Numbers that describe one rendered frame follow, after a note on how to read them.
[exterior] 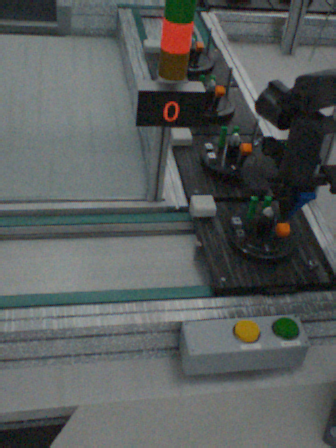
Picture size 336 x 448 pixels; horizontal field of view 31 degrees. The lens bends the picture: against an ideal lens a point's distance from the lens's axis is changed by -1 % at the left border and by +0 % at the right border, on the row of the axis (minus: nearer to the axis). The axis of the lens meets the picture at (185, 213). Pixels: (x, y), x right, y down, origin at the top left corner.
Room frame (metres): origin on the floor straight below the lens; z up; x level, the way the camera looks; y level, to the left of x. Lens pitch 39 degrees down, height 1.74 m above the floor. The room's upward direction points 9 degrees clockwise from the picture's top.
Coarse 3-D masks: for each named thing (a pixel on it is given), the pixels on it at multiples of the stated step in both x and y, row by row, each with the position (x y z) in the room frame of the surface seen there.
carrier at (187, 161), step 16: (176, 128) 1.22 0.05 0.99; (224, 128) 1.17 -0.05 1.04; (256, 128) 1.18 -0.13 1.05; (176, 144) 1.18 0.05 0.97; (192, 144) 1.20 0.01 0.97; (208, 144) 1.15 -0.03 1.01; (224, 144) 1.18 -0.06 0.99; (176, 160) 1.13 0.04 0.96; (192, 160) 1.13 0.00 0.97; (208, 160) 1.10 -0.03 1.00; (224, 160) 1.12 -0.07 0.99; (256, 160) 1.14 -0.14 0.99; (272, 160) 1.18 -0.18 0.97; (192, 176) 1.07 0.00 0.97; (208, 176) 1.08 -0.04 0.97; (224, 176) 1.07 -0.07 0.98; (192, 192) 1.01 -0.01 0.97; (208, 192) 1.02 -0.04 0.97; (224, 192) 1.03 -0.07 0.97; (240, 192) 1.04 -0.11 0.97
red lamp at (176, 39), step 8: (168, 24) 0.93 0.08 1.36; (192, 24) 0.95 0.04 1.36; (168, 32) 0.93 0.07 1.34; (176, 32) 0.93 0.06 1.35; (184, 32) 0.93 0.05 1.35; (192, 32) 0.96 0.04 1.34; (168, 40) 0.93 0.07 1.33; (176, 40) 0.93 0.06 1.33; (184, 40) 0.94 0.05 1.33; (168, 48) 0.93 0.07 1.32; (176, 48) 0.93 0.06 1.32; (184, 48) 0.94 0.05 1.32
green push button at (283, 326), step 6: (282, 318) 0.70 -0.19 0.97; (288, 318) 0.70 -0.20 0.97; (276, 324) 0.68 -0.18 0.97; (282, 324) 0.69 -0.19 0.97; (288, 324) 0.69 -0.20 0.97; (294, 324) 0.69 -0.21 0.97; (276, 330) 0.68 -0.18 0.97; (282, 330) 0.67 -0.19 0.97; (288, 330) 0.68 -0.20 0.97; (294, 330) 0.68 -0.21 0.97; (282, 336) 0.67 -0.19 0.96; (288, 336) 0.67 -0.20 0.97; (294, 336) 0.67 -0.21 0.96
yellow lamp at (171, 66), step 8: (160, 48) 0.95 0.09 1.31; (160, 56) 0.94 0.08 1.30; (168, 56) 0.93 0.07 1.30; (176, 56) 0.93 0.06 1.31; (184, 56) 0.94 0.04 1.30; (160, 64) 0.94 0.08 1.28; (168, 64) 0.93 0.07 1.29; (176, 64) 0.93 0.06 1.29; (184, 64) 0.94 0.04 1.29; (160, 72) 0.94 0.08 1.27; (168, 72) 0.93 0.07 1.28; (176, 72) 0.93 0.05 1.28; (184, 72) 0.94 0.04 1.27; (176, 80) 0.93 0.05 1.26
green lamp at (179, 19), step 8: (168, 0) 0.94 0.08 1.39; (176, 0) 0.93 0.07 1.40; (184, 0) 0.93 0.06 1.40; (192, 0) 0.94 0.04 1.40; (168, 8) 0.94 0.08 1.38; (176, 8) 0.93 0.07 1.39; (184, 8) 0.93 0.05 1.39; (192, 8) 0.94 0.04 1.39; (168, 16) 0.94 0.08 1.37; (176, 16) 0.93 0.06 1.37; (184, 16) 0.93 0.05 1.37; (192, 16) 0.94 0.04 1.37; (176, 24) 0.93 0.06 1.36; (184, 24) 0.93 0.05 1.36
